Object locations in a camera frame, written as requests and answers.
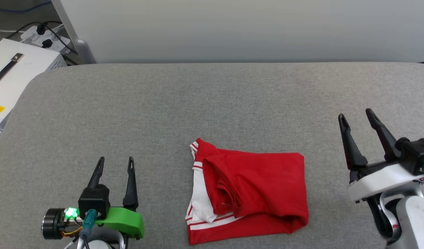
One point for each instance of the red and white jersey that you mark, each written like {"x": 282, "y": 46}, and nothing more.
{"x": 260, "y": 186}

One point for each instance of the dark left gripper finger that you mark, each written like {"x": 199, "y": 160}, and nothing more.
{"x": 130, "y": 186}
{"x": 96, "y": 173}

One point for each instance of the black power plug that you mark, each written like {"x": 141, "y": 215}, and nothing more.
{"x": 47, "y": 43}
{"x": 41, "y": 29}

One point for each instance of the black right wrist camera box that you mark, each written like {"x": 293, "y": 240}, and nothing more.
{"x": 416, "y": 154}

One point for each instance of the white power strip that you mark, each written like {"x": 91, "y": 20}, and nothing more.
{"x": 56, "y": 39}

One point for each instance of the white partition panel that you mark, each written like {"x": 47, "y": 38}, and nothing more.
{"x": 246, "y": 29}

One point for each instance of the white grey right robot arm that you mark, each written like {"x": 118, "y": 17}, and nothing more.
{"x": 409, "y": 214}

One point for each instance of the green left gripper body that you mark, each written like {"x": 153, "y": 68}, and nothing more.
{"x": 125, "y": 221}

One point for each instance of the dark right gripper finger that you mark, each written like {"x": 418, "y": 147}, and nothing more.
{"x": 350, "y": 145}
{"x": 381, "y": 135}

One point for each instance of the grey partition foot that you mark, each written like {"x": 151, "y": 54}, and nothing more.
{"x": 84, "y": 52}

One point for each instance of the white equipment case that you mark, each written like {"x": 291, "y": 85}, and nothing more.
{"x": 28, "y": 64}

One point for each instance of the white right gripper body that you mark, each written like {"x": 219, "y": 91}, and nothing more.
{"x": 381, "y": 180}

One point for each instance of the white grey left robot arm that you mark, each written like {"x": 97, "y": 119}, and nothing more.
{"x": 101, "y": 242}

